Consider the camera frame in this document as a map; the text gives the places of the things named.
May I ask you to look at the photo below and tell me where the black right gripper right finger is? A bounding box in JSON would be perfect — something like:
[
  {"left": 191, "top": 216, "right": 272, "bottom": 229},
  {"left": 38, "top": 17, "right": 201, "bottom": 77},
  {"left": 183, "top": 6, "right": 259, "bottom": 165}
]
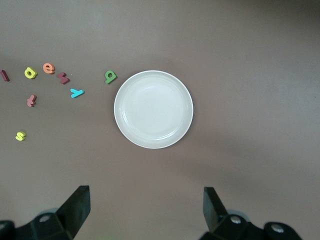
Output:
[{"left": 199, "top": 186, "right": 302, "bottom": 240}]

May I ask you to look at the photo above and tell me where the red letter l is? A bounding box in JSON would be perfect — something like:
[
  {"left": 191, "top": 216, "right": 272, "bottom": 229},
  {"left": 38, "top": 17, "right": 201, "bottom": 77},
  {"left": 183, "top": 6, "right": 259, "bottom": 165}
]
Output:
[{"left": 0, "top": 69, "right": 11, "bottom": 83}]

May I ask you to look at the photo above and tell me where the green letter g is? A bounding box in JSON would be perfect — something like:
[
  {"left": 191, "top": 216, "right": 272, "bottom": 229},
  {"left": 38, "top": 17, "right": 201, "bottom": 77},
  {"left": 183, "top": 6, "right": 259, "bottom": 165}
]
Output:
[{"left": 104, "top": 70, "right": 118, "bottom": 85}]

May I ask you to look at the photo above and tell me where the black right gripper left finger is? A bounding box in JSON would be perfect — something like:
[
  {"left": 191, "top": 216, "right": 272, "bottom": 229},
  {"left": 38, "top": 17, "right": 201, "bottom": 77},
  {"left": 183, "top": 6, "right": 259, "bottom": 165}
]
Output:
[{"left": 0, "top": 185, "right": 91, "bottom": 240}]

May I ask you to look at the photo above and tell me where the brown paper table cover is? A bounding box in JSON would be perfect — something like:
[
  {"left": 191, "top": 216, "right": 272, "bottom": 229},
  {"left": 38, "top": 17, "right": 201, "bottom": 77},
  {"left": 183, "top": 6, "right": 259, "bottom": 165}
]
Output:
[{"left": 0, "top": 0, "right": 320, "bottom": 240}]

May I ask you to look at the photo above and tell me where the salmon pink letter t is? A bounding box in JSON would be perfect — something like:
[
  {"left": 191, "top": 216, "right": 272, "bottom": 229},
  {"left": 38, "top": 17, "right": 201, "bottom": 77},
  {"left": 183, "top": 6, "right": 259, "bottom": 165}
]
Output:
[{"left": 26, "top": 94, "right": 38, "bottom": 108}]

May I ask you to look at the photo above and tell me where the yellow letter a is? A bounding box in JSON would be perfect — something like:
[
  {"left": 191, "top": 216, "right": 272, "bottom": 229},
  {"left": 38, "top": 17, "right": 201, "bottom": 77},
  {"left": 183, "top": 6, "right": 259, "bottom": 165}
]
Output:
[{"left": 23, "top": 66, "right": 38, "bottom": 80}]

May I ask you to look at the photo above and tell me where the teal letter y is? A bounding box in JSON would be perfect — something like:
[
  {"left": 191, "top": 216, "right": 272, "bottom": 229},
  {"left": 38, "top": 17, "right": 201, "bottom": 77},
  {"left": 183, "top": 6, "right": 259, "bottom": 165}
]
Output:
[{"left": 69, "top": 88, "right": 85, "bottom": 99}]

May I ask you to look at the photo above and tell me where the orange letter e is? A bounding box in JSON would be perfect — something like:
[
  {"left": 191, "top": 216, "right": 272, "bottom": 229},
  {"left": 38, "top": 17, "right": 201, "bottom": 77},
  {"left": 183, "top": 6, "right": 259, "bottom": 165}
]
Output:
[{"left": 42, "top": 62, "right": 56, "bottom": 75}]

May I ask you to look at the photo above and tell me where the beige round plate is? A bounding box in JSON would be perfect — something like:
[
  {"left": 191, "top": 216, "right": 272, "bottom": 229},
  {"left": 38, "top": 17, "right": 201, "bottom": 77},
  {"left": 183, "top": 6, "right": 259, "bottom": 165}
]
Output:
[{"left": 113, "top": 69, "right": 195, "bottom": 150}]

